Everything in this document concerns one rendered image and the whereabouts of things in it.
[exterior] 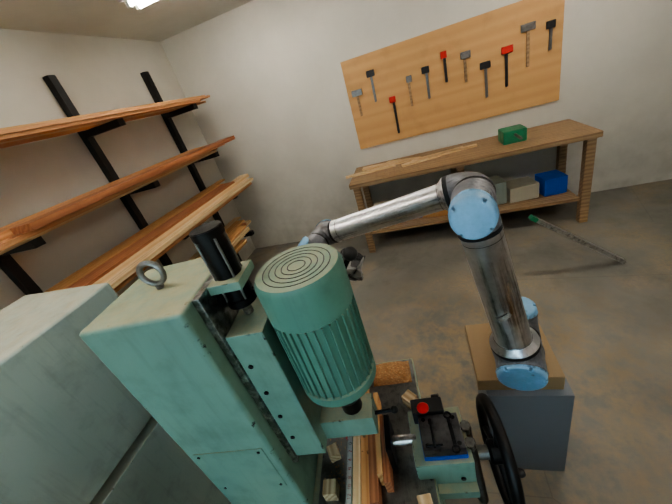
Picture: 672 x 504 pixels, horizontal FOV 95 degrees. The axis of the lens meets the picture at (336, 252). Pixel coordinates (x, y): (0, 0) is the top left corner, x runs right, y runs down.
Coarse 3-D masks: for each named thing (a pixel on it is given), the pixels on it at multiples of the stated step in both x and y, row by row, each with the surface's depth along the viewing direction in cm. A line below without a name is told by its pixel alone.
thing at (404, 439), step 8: (384, 416) 82; (384, 424) 80; (384, 432) 78; (392, 432) 82; (392, 440) 79; (400, 440) 79; (408, 440) 78; (392, 448) 76; (392, 456) 76; (392, 464) 77
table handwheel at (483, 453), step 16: (480, 400) 86; (480, 416) 95; (496, 416) 78; (496, 432) 75; (480, 448) 84; (496, 448) 82; (496, 464) 82; (512, 464) 71; (496, 480) 88; (512, 480) 70; (512, 496) 71
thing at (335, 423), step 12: (372, 396) 80; (324, 408) 80; (336, 408) 79; (372, 408) 77; (324, 420) 77; (336, 420) 76; (348, 420) 76; (360, 420) 75; (372, 420) 75; (324, 432) 79; (336, 432) 78; (348, 432) 78; (360, 432) 78; (372, 432) 77
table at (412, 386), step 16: (400, 384) 99; (416, 384) 98; (384, 400) 96; (400, 400) 94; (400, 416) 90; (400, 432) 86; (400, 448) 83; (400, 464) 79; (400, 480) 76; (416, 480) 75; (432, 480) 74; (384, 496) 74; (400, 496) 74; (416, 496) 73; (432, 496) 72; (448, 496) 74; (464, 496) 74
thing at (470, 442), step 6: (462, 426) 76; (468, 426) 76; (468, 432) 76; (468, 438) 74; (468, 444) 73; (474, 444) 72; (474, 450) 73; (474, 456) 74; (480, 468) 78; (480, 474) 79; (480, 480) 81; (480, 486) 83; (480, 492) 85; (486, 492) 86; (480, 498) 88; (486, 498) 87
